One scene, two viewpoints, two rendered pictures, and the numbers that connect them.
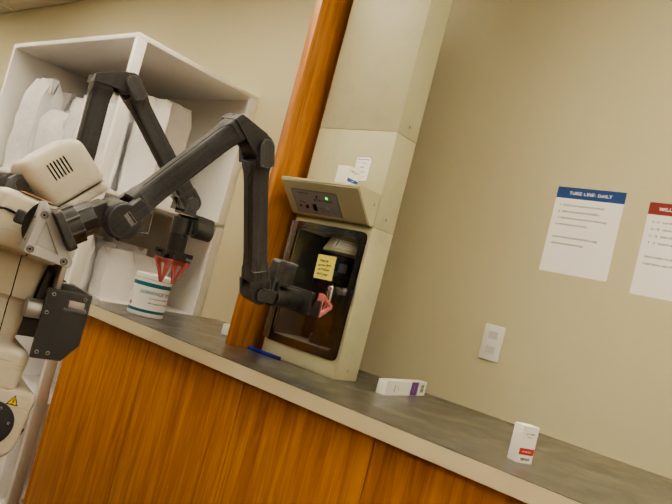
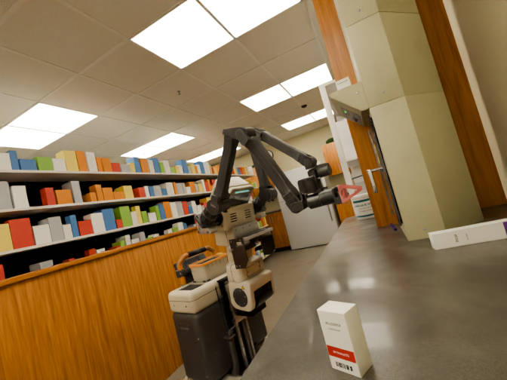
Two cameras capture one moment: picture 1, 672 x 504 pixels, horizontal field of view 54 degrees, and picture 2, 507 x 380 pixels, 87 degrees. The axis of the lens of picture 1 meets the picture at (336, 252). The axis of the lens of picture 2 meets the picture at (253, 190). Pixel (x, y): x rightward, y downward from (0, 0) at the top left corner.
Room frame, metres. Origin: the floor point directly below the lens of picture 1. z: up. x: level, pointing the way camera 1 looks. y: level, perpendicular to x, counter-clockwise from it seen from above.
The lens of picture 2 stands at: (1.27, -0.84, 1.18)
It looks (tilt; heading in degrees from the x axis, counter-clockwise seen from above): 4 degrees up; 74
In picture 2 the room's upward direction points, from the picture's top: 15 degrees counter-clockwise
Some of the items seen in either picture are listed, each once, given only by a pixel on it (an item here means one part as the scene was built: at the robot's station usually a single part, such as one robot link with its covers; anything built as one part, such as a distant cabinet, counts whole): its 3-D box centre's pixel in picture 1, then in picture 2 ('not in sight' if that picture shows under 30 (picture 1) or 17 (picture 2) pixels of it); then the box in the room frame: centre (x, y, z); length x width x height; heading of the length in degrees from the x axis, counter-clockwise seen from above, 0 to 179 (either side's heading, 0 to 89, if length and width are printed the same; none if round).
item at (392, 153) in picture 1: (349, 254); (410, 127); (2.16, -0.05, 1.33); 0.32 x 0.25 x 0.77; 50
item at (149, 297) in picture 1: (150, 294); (365, 205); (2.36, 0.61, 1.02); 0.13 x 0.13 x 0.15
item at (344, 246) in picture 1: (314, 287); (382, 170); (2.05, 0.04, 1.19); 0.30 x 0.01 x 0.40; 50
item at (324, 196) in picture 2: (292, 298); (330, 196); (1.82, 0.08, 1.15); 0.10 x 0.07 x 0.07; 50
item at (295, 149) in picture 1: (328, 160); (391, 68); (2.32, 0.11, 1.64); 0.49 x 0.03 x 1.40; 140
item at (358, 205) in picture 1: (326, 200); (351, 111); (2.02, 0.07, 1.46); 0.32 x 0.12 x 0.10; 50
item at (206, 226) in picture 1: (195, 218); (318, 167); (2.02, 0.45, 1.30); 0.11 x 0.09 x 0.12; 127
